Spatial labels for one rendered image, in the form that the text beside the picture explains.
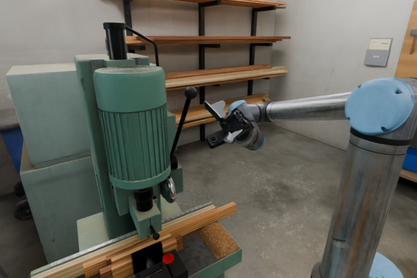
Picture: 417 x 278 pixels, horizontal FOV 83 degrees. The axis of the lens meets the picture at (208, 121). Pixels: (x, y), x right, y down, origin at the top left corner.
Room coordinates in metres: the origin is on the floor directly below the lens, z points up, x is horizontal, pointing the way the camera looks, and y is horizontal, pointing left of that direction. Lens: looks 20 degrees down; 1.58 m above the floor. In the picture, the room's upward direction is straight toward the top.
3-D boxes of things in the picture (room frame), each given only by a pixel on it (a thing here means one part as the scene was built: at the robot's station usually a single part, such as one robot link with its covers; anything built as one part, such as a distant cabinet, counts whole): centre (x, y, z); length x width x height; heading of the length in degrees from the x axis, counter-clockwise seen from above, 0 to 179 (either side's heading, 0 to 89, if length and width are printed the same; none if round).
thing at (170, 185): (0.79, 0.16, 1.02); 0.12 x 0.03 x 0.12; 31
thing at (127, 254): (0.57, 0.21, 0.93); 0.19 x 0.01 x 0.06; 121
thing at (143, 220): (0.63, 0.21, 1.03); 0.14 x 0.07 x 0.09; 31
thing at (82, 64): (0.87, 0.35, 1.16); 0.22 x 0.22 x 0.72; 31
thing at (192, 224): (0.66, 0.13, 0.92); 0.56 x 0.02 x 0.04; 121
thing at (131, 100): (0.62, 0.20, 1.35); 0.18 x 0.18 x 0.31
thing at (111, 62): (0.74, 0.27, 1.54); 0.08 x 0.08 x 0.17; 31
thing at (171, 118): (0.88, 0.18, 1.23); 0.09 x 0.08 x 0.15; 31
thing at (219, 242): (0.65, -0.03, 0.92); 0.14 x 0.09 x 0.04; 31
